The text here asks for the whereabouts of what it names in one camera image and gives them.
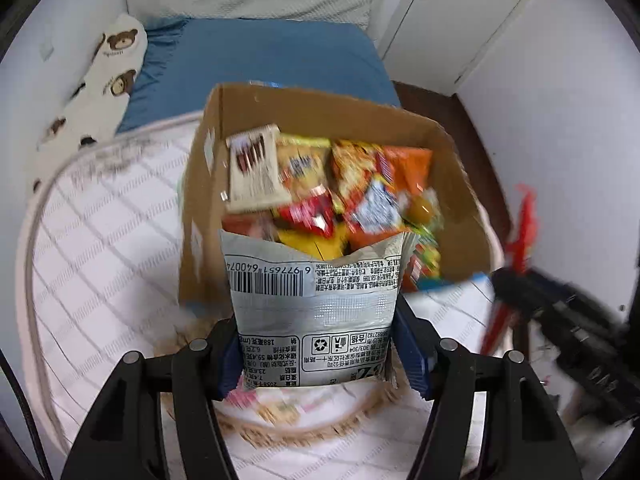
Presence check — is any red snack packet with barcode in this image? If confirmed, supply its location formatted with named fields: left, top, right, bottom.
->
left=276, top=191, right=337, bottom=239

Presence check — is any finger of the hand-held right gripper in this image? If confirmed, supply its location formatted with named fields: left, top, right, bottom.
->
left=492, top=265, right=539, bottom=312

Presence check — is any blue bed sheet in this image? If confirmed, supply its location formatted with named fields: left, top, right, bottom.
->
left=115, top=17, right=402, bottom=134

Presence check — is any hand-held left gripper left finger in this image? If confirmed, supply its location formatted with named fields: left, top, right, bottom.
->
left=60, top=317, right=247, bottom=480

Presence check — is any yellow packet with blue label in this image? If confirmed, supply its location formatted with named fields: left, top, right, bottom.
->
left=275, top=132, right=335, bottom=207

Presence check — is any plain yellow snack packet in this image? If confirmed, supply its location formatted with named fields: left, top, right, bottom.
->
left=276, top=229, right=352, bottom=259

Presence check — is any beige chocolate cookie packet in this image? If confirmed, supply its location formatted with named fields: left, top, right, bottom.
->
left=224, top=123, right=294, bottom=214

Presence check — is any brown cardboard box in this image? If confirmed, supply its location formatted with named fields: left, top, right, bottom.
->
left=178, top=82, right=494, bottom=312

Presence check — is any black cable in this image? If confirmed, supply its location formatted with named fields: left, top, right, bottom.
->
left=0, top=349, right=53, bottom=480

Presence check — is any bear print pillow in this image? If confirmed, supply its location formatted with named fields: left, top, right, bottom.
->
left=32, top=12, right=149, bottom=197

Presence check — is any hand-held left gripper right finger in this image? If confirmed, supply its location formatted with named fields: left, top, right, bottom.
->
left=392, top=294, right=584, bottom=480

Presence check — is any long red snack packet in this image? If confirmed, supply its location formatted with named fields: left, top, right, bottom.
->
left=479, top=182, right=540, bottom=357

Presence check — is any white wardrobe door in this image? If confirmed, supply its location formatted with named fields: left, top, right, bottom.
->
left=377, top=0, right=557, bottom=97

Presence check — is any grey white snack packet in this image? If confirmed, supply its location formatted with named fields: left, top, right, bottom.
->
left=220, top=227, right=412, bottom=392

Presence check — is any orange snack packet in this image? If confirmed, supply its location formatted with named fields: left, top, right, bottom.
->
left=382, top=145, right=434, bottom=197

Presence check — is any orange yellow chip packet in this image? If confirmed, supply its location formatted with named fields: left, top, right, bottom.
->
left=329, top=139, right=387, bottom=212

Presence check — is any clear green candy packet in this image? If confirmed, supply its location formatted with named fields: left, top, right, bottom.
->
left=403, top=189, right=445, bottom=282

